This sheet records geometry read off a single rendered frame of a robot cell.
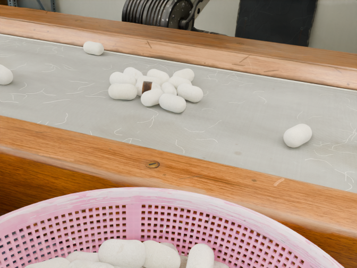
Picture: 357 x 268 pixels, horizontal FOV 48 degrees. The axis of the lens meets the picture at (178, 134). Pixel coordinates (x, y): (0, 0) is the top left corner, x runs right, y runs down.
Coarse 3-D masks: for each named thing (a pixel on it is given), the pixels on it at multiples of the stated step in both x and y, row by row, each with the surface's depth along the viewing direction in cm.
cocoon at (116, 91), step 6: (114, 84) 49; (120, 84) 49; (126, 84) 49; (108, 90) 49; (114, 90) 48; (120, 90) 48; (126, 90) 48; (132, 90) 49; (114, 96) 49; (120, 96) 49; (126, 96) 49; (132, 96) 49
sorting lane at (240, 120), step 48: (0, 48) 65; (48, 48) 66; (0, 96) 49; (48, 96) 49; (96, 96) 50; (240, 96) 53; (288, 96) 54; (336, 96) 55; (144, 144) 40; (192, 144) 41; (240, 144) 42; (336, 144) 43
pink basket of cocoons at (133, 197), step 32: (96, 192) 28; (128, 192) 29; (160, 192) 29; (192, 192) 29; (0, 224) 25; (32, 224) 26; (64, 224) 28; (96, 224) 28; (128, 224) 29; (224, 224) 28; (256, 224) 27; (0, 256) 25; (32, 256) 27; (64, 256) 28; (224, 256) 28; (256, 256) 27; (288, 256) 26; (320, 256) 24
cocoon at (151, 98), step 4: (156, 88) 49; (144, 92) 48; (148, 92) 48; (152, 92) 48; (156, 92) 48; (160, 92) 48; (144, 96) 47; (148, 96) 47; (152, 96) 47; (156, 96) 48; (144, 100) 47; (148, 100) 47; (152, 100) 47; (156, 100) 48; (144, 104) 48; (148, 104) 48; (152, 104) 48; (156, 104) 49
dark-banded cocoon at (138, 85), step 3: (141, 81) 50; (138, 84) 50; (141, 84) 50; (153, 84) 50; (156, 84) 50; (138, 87) 50; (141, 87) 50; (153, 87) 50; (156, 87) 50; (159, 87) 50; (138, 90) 50; (141, 90) 50; (138, 93) 50; (141, 93) 50
